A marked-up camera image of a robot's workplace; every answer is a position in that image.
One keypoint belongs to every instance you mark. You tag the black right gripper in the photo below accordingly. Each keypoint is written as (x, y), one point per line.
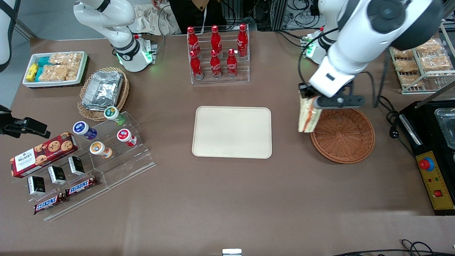
(10, 127)

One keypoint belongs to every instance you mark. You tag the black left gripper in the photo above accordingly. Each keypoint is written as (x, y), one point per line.
(304, 91)

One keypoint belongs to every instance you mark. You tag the triangular sandwich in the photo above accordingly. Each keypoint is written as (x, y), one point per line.
(307, 117)

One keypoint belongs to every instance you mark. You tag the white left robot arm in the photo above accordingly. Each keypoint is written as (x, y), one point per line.
(355, 46)

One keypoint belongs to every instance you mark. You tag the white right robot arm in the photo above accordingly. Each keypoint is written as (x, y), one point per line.
(117, 28)

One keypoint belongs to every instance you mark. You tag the brown round wicker basket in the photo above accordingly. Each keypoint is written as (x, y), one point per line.
(343, 137)

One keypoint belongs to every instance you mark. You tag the beige plastic tray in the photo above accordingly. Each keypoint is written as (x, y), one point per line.
(231, 132)

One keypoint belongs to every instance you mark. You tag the light wicker basket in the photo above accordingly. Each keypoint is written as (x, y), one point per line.
(122, 99)

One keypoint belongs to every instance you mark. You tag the red Walkers cookie box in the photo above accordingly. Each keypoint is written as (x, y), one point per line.
(42, 154)

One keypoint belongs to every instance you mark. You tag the yellow snack packet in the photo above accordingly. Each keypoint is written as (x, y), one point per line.
(32, 72)

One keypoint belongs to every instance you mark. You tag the rice cracker snack bag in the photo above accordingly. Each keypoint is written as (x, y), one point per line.
(53, 73)
(65, 58)

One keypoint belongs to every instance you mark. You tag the teal snack packet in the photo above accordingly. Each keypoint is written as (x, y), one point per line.
(43, 61)

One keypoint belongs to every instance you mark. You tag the small black box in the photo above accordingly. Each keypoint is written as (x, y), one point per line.
(57, 175)
(36, 185)
(76, 165)

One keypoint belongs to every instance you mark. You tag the blue lid cup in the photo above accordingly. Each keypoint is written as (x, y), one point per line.
(81, 128)

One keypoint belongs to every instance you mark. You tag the clear acrylic bottle rack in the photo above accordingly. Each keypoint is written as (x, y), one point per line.
(243, 69)

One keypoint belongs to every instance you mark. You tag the Snickers chocolate bar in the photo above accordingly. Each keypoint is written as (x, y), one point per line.
(49, 203)
(81, 186)

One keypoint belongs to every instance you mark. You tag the red cola bottle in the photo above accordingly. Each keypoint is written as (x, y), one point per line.
(196, 67)
(231, 65)
(215, 67)
(242, 41)
(216, 39)
(193, 41)

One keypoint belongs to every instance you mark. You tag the white rectangular snack bin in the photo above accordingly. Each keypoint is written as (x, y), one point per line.
(83, 67)

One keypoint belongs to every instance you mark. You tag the orange lid cup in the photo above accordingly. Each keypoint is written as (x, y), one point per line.
(97, 148)

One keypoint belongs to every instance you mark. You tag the stack of foil trays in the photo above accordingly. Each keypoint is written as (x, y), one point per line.
(103, 89)

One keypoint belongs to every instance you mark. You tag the green lid cup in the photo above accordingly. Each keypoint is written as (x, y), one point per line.
(112, 113)

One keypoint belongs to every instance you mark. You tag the black appliance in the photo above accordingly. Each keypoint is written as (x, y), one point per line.
(426, 135)

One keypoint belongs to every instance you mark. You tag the red lid cup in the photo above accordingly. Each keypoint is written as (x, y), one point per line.
(124, 136)

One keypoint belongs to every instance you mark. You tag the clear acrylic stepped display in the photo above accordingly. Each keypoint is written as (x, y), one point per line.
(121, 167)

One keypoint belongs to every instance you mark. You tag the clear plastic container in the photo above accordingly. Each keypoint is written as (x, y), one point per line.
(447, 128)

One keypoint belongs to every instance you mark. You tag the yellow emergency stop control box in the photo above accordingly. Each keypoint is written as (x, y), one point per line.
(435, 185)

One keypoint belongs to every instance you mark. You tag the person in dark clothes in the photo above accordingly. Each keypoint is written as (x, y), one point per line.
(188, 14)

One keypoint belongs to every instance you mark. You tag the crumpled white cloth bag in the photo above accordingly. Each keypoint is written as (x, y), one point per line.
(149, 19)

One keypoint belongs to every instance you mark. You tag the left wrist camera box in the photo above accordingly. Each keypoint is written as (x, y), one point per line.
(341, 101)

